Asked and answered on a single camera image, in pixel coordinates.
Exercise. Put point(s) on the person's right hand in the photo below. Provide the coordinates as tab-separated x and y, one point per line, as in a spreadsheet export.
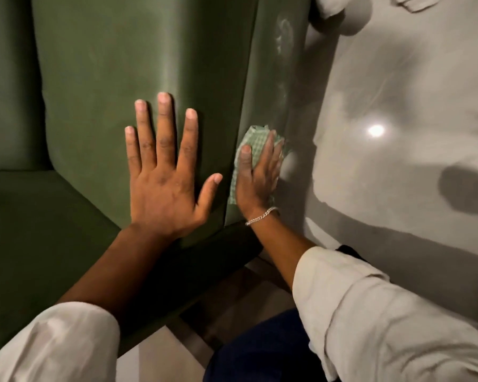
257	186

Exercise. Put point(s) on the person's left hand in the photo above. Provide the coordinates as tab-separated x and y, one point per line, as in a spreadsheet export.
163	198

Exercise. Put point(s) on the person's right thumb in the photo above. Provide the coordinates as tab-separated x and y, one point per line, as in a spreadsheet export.
245	165

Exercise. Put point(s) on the person's left middle finger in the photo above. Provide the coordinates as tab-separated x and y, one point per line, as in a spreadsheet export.
165	127

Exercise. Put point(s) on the person's left thumb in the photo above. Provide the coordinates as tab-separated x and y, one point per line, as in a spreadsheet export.
209	191

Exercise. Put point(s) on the person's left little finger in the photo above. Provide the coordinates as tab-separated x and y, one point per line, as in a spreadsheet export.
132	151

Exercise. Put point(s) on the green checkered cleaning cloth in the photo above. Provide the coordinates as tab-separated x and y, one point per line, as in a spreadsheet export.
255	141

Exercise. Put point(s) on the person's right forearm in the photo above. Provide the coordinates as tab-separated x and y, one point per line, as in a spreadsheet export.
277	244

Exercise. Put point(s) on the person's left forearm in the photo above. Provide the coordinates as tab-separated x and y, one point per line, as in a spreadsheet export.
115	270

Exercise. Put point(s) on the green velvet sofa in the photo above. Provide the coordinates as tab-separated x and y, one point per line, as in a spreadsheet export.
103	95

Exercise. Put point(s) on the dark blue trousers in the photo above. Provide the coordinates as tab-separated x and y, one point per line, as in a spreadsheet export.
267	350

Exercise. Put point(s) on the white long-sleeved shirt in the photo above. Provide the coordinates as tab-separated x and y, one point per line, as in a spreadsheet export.
382	322

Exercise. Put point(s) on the small white crumpled cloth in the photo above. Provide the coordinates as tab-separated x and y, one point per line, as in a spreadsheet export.
418	1

